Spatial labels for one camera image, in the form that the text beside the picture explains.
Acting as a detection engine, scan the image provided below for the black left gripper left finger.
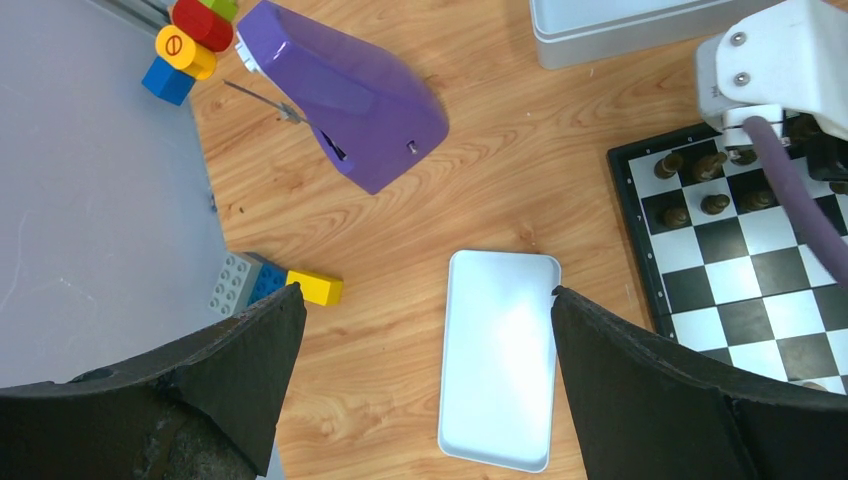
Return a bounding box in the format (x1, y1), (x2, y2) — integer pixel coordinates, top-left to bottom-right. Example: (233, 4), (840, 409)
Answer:
(1, 284), (307, 479)

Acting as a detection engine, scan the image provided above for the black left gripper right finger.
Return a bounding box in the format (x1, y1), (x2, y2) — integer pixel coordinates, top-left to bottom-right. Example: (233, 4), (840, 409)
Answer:
(551, 286), (847, 479)

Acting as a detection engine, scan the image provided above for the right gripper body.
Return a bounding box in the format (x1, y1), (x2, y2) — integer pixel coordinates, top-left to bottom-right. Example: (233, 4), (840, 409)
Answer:
(786, 114), (847, 183)

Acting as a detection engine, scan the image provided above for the black white chessboard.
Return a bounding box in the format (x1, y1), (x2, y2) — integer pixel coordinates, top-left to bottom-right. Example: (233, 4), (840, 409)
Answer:
(607, 123), (847, 394)

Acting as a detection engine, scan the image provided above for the grey toy brick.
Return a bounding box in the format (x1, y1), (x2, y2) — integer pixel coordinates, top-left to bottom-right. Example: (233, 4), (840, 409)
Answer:
(208, 252), (262, 318)

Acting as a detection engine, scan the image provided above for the blue block left edge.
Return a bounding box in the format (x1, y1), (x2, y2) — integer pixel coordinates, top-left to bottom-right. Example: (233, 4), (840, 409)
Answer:
(248, 262), (288, 305)

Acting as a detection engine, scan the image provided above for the white box lid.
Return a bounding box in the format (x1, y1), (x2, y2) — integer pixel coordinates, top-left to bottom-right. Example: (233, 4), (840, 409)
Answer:
(437, 250), (562, 473)

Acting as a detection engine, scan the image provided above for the small yellow block left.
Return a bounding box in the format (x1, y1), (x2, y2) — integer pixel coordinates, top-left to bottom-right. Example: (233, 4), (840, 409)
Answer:
(286, 270), (343, 306)

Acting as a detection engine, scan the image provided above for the white rectangular box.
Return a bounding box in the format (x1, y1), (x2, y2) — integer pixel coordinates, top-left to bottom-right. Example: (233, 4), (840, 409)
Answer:
(529, 0), (775, 70)

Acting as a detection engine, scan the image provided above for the blue toy block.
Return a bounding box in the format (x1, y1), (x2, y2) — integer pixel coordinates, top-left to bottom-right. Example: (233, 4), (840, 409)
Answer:
(141, 57), (196, 106)

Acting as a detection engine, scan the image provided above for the purple metronome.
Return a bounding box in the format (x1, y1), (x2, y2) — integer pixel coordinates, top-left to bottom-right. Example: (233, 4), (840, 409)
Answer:
(236, 1), (449, 195)

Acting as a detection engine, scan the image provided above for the yellow cylinder block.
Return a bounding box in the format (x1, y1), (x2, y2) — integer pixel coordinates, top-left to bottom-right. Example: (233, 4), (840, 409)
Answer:
(155, 25), (217, 80)

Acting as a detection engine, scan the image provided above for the red cylinder block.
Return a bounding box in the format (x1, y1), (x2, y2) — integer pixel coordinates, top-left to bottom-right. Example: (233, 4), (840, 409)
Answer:
(171, 0), (233, 53)

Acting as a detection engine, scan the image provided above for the green block in corner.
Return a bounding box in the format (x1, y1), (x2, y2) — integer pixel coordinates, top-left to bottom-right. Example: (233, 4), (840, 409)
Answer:
(200, 0), (239, 23)

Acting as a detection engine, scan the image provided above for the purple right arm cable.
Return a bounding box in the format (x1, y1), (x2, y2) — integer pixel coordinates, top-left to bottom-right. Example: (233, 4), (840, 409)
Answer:
(741, 115), (848, 289)

